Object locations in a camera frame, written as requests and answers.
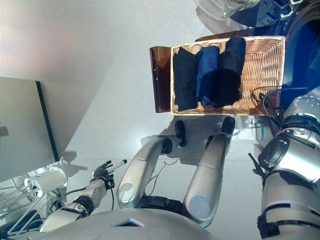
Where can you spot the silver robot leg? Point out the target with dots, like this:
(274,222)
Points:
(207,180)
(140,175)

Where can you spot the round glass washing machine door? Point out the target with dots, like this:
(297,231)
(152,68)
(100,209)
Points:
(220,10)

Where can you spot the wicker laundry basket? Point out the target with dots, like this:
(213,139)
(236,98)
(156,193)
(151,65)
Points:
(262,67)

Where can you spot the black cloth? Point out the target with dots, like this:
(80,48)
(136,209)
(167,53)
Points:
(185,80)
(230,80)

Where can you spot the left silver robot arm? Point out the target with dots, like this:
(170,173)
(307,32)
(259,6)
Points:
(95,192)

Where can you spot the left silver robot leg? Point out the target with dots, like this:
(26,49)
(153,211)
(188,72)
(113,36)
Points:
(140,175)

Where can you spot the grey front-load washing machine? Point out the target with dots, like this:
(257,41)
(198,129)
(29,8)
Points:
(305,50)

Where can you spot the brown glossy side table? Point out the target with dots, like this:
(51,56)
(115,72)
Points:
(160,80)

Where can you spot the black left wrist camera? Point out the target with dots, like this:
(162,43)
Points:
(110,183)

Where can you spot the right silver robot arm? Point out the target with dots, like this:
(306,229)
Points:
(290,175)

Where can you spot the blue folded cloth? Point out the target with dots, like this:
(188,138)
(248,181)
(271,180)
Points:
(206,65)

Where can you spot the right silver robot leg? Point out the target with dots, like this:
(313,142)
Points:
(207,180)

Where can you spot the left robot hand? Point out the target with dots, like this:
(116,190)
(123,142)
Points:
(101,172)

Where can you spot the silver robot torso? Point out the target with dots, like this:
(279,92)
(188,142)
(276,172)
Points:
(112,227)

